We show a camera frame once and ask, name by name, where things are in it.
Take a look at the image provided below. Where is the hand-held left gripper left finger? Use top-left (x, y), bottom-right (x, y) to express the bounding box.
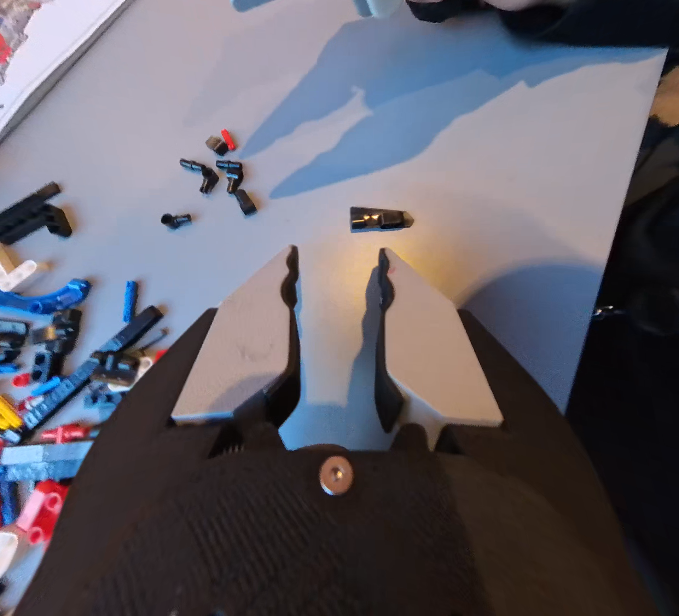
top-left (171, 244), bottom-right (302, 431)

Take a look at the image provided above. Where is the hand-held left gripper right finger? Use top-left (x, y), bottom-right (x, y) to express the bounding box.
top-left (374, 247), bottom-right (504, 439)

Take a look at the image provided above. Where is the black sloped brick with sticker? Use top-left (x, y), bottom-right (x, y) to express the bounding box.
top-left (349, 206), bottom-right (414, 234)

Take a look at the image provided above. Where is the grey desk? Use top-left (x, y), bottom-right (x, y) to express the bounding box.
top-left (0, 0), bottom-right (669, 595)

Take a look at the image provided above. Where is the open instruction booklet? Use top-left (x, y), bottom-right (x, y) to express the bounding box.
top-left (0, 0), bottom-right (178, 142)

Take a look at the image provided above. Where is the person's black clothing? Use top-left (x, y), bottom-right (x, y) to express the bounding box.
top-left (565, 43), bottom-right (679, 616)

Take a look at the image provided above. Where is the pile of toy bricks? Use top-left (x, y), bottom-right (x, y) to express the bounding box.
top-left (0, 181), bottom-right (170, 582)

